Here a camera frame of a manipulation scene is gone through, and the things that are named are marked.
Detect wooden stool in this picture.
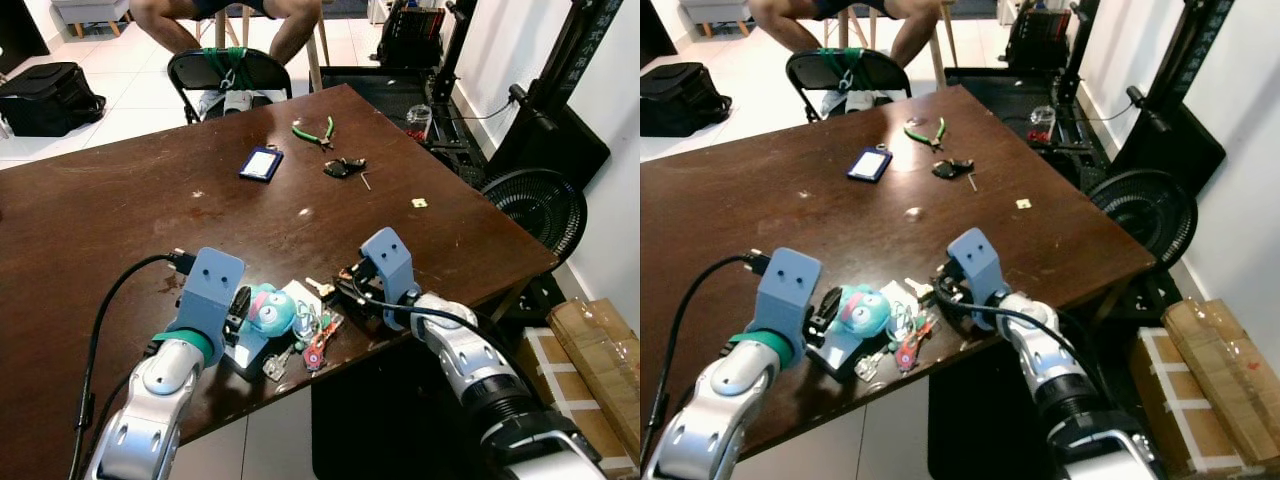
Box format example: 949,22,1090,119
213,0,333,94
838,0,959,91

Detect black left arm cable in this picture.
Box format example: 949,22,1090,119
68,250,198,479
650,250,773,471

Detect grey ottoman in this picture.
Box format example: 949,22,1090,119
50,0,132,38
679,0,752,38

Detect white key tag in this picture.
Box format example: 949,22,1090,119
884,283,917,326
284,280,323,326

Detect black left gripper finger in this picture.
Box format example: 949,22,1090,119
806,340,863,381
222,340,273,381

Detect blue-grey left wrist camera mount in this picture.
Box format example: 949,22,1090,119
755,248,824,341
178,247,247,341

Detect black floor fan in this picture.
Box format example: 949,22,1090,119
1087,168,1199,271
478,167,589,269

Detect blue plush toy keychain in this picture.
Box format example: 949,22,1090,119
835,283,893,381
246,282,299,381

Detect brown taped cardboard box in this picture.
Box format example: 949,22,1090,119
1161,297,1280,463
547,297,641,463

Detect black folding chair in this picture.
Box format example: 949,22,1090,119
166,47,295,127
785,47,914,124

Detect blue card holder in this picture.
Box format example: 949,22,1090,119
846,146,894,185
238,146,286,184

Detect cardboard box with white tape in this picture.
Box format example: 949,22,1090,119
1129,327,1263,479
514,327,641,479

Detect seated person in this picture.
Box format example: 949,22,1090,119
745,0,947,117
128,0,323,117

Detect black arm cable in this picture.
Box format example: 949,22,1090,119
68,250,198,479
345,288,506,351
935,288,1093,351
650,250,773,471

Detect green handled pliers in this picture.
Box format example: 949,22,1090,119
903,116,948,152
291,116,337,152

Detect black fabric bag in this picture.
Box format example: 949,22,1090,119
640,62,734,139
0,62,107,139

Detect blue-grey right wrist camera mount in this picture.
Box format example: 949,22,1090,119
945,227,1006,307
358,227,417,311

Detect red keychain with keys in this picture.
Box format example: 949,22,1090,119
302,314,344,373
895,314,938,373

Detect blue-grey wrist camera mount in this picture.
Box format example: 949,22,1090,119
755,248,824,341
178,247,247,341
945,227,1006,307
358,227,417,311

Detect black upright metal stand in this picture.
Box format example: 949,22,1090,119
1108,0,1238,198
486,0,627,191

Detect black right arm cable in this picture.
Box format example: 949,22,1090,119
935,288,1093,351
345,288,506,351

